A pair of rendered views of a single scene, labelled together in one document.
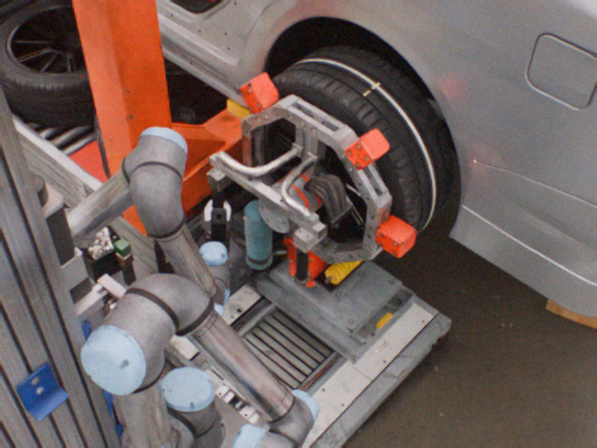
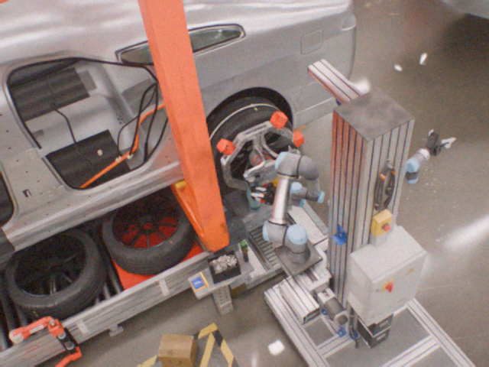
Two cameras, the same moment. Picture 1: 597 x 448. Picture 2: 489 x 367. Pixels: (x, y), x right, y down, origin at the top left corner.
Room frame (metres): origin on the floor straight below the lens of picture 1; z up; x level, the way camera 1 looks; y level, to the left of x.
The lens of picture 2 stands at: (0.55, 2.40, 3.69)
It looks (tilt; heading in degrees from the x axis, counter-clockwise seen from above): 49 degrees down; 297
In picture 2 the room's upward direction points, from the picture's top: 8 degrees counter-clockwise
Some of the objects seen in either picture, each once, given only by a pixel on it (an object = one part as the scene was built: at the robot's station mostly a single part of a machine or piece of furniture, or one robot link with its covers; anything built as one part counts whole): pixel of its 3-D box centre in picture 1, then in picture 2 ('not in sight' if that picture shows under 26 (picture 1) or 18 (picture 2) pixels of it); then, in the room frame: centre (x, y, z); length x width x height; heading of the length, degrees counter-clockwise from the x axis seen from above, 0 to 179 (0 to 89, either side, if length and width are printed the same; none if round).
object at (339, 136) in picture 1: (312, 184); (258, 157); (1.68, -0.04, 0.85); 0.54 x 0.07 x 0.54; 49
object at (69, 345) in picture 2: not in sight; (64, 339); (2.57, 1.41, 0.30); 0.09 x 0.05 x 0.50; 49
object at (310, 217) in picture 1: (312, 179); (278, 144); (1.53, -0.04, 1.03); 0.19 x 0.18 x 0.11; 139
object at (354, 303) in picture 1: (337, 260); (253, 189); (1.81, -0.15, 0.32); 0.40 x 0.30 x 0.28; 49
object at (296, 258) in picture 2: not in sight; (297, 248); (1.18, 0.61, 0.87); 0.15 x 0.15 x 0.10
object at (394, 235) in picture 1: (395, 236); (296, 139); (1.48, -0.29, 0.85); 0.09 x 0.08 x 0.07; 49
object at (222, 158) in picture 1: (259, 145); (252, 156); (1.66, 0.11, 1.03); 0.19 x 0.18 x 0.11; 139
